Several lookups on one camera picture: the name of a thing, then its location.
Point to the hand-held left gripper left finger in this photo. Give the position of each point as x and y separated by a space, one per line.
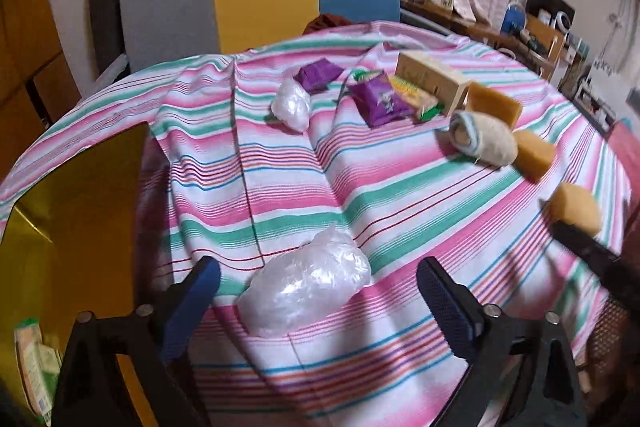
192 307

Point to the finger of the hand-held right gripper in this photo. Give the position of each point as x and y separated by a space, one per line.
590 252

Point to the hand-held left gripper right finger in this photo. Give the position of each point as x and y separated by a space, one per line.
447 307

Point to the yellow sponge block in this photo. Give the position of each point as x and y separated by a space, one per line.
535 154
575 207
495 104

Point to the large clear plastic bag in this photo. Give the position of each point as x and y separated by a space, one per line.
305 282

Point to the gold metal tin box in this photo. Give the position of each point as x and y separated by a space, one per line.
75 217

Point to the beige sock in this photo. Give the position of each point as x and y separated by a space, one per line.
485 139

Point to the green rice cracker packet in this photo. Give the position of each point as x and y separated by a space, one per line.
417 97

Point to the purple snack packet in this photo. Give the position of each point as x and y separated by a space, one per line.
317 74
377 99

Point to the pink green striped tablecloth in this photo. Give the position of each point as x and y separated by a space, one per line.
350 187

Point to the small crumpled clear plastic bag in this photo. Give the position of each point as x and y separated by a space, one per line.
292 104

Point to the plain cream carton box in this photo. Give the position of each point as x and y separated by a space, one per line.
432 77

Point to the wooden side desk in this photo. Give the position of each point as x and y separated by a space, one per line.
500 38

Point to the wooden wardrobe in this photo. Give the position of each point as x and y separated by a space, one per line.
30 47

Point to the dark red cloth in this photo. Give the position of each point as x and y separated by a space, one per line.
327 23

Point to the black rolled mat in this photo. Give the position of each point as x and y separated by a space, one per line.
105 7

